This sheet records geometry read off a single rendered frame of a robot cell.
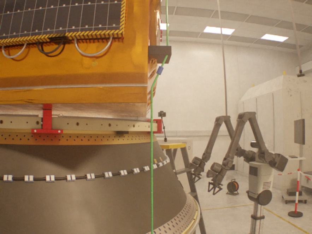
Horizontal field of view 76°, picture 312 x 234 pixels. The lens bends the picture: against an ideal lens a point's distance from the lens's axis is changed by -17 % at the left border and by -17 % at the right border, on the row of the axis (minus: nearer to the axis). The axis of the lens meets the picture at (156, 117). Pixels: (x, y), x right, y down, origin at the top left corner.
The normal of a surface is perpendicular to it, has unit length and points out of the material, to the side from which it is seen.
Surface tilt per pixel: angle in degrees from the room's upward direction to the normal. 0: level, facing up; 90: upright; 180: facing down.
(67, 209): 62
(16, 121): 90
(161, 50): 90
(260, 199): 90
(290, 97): 90
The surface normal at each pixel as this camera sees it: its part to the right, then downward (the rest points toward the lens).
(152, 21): 0.80, -0.03
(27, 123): 0.41, -0.06
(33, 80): 0.04, -0.06
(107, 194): 0.61, -0.51
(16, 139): 0.31, -0.53
